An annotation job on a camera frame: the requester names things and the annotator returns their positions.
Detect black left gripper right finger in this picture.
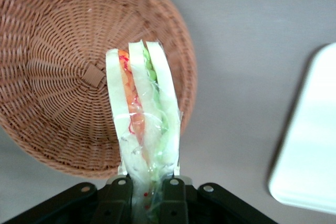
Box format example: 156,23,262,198
159,177,197,224

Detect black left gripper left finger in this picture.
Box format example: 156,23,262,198
90,176,134,224

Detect triangle sandwich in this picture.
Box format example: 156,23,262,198
105,39,184,224

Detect beige plastic tray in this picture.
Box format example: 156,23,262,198
268,42,336,216

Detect round brown wicker basket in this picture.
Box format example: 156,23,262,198
0,0,198,180

